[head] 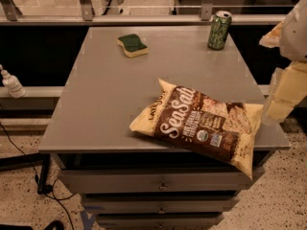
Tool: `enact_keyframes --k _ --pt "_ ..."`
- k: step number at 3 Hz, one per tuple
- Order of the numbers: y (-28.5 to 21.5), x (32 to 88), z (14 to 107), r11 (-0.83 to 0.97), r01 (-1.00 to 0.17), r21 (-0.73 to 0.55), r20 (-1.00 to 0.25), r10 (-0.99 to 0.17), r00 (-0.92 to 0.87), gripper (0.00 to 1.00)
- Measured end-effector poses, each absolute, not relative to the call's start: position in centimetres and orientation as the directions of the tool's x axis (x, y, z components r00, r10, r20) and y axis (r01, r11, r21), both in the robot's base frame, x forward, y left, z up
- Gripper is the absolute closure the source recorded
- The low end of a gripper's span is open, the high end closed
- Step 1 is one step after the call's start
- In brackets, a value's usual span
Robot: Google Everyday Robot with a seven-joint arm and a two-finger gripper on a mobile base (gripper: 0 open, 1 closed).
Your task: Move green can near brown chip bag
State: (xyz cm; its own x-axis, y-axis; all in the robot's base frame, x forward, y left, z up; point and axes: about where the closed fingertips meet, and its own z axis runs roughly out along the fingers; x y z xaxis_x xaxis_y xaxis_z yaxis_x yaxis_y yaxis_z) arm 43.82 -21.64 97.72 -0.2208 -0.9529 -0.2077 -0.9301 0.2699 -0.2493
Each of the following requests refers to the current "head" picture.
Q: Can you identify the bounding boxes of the green yellow sponge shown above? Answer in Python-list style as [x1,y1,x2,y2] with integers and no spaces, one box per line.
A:
[117,34,149,58]

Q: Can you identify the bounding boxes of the metal railing frame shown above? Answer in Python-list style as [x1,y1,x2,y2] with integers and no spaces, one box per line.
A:
[1,0,298,26]

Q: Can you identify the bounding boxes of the grey drawer cabinet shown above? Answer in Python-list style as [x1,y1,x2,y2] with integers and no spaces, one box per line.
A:
[39,26,290,229]

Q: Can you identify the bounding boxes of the brown sea salt chip bag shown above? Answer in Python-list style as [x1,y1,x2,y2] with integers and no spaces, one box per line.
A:
[130,80,263,177]

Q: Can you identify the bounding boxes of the black floor cable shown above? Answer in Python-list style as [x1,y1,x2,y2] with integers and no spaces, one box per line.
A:
[0,122,76,230]

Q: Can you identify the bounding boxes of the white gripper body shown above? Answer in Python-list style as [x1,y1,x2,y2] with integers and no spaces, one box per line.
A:
[279,0,307,61]

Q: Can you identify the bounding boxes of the white spray bottle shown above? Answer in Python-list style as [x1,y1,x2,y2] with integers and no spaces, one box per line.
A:
[0,65,26,98]

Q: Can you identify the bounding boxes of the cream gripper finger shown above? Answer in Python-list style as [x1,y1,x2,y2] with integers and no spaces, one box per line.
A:
[264,61,307,123]
[259,22,283,48]

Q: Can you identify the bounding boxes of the green soda can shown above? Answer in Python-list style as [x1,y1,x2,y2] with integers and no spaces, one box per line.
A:
[207,11,232,50]

